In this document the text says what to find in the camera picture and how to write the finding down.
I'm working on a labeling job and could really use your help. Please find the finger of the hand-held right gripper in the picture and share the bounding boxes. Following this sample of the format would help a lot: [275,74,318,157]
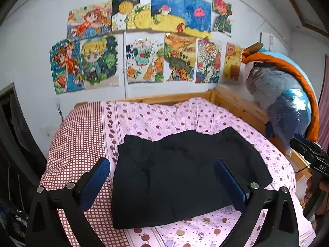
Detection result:
[290,138,315,160]
[294,133,322,150]

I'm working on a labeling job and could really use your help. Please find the person's right hand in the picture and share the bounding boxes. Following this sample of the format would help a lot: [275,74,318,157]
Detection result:
[304,177,314,207]

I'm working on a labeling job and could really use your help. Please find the white wall box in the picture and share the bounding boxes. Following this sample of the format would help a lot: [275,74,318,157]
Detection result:
[260,32,277,50]

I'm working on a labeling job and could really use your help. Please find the grey-blue plastic wrapped bundle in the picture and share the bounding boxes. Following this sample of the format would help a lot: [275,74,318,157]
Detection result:
[244,61,313,155]

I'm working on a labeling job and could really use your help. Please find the wooden bed frame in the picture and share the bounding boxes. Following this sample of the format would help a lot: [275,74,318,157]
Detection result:
[73,85,313,183]

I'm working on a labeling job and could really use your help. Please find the brown wooden window frame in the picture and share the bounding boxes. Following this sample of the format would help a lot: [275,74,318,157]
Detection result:
[280,0,329,34]

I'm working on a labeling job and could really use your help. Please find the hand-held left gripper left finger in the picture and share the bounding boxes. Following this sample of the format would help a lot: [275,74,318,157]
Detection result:
[25,157,111,247]

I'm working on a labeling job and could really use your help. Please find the dark wardrobe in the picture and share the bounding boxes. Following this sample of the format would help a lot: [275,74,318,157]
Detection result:
[0,82,48,247]

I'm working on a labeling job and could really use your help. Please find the pink printed blanket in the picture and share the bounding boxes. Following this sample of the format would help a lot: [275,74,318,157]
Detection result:
[40,96,316,247]

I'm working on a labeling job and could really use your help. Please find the orange and blue quilt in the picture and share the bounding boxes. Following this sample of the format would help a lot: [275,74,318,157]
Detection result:
[241,49,320,141]

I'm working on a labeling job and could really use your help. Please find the black cable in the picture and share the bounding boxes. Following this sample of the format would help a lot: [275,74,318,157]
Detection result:
[294,165,313,174]

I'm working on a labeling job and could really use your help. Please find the white wall pipe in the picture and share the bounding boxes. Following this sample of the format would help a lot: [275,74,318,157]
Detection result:
[123,31,129,99]

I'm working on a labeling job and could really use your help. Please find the group of colourful wall drawings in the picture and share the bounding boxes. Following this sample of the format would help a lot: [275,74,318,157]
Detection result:
[49,0,243,95]

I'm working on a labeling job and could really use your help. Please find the black jacket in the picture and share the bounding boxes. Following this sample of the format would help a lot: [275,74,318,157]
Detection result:
[112,127,273,229]

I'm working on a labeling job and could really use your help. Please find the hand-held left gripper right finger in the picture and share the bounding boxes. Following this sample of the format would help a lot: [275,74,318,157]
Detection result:
[214,159,300,247]

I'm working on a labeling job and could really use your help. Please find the pink curtain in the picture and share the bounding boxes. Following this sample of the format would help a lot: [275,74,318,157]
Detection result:
[317,54,329,144]

